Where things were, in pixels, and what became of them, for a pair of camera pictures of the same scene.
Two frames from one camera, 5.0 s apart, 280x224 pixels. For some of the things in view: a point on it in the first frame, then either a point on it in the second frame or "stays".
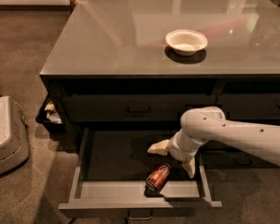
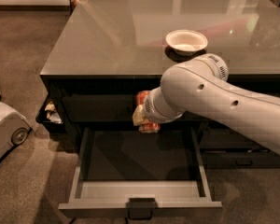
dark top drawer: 132,107 stays
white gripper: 176,150 to 151,107
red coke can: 156,178 to 147,128
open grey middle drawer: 111,170 stays
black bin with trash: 51,115 stays
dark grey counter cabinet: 110,65 stays
